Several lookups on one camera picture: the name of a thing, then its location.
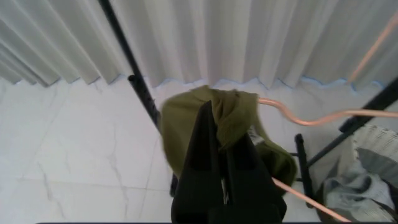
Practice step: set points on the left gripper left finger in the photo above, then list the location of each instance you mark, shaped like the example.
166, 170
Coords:
199, 174

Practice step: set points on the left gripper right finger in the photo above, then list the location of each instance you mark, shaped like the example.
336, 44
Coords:
252, 180

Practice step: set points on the green shirt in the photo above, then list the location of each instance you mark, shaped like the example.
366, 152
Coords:
186, 124

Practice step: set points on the pink clothes hanger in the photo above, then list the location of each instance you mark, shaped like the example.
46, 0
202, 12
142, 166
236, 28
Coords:
373, 112

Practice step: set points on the white laundry basket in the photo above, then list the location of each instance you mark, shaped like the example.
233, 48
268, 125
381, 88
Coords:
376, 137

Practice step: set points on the black clothes rack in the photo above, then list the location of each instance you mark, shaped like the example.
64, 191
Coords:
122, 46

